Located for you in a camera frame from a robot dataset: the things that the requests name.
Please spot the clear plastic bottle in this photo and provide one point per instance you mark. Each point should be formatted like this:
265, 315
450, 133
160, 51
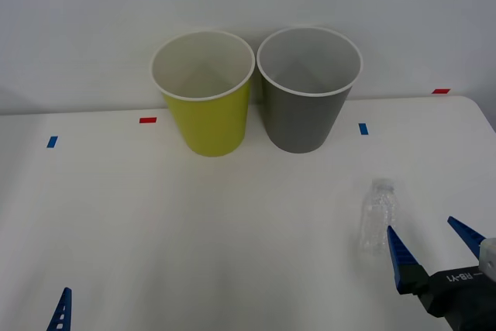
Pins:
376, 214

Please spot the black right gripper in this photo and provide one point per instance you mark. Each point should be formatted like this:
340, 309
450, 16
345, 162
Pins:
461, 300

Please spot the yellow-green plastic waste bin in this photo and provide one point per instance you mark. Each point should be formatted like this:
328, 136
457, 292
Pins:
209, 125

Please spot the grey plastic waste bin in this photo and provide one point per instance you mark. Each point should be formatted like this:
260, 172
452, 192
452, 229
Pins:
302, 121

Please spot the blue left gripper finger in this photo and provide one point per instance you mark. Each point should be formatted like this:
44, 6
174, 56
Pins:
62, 313

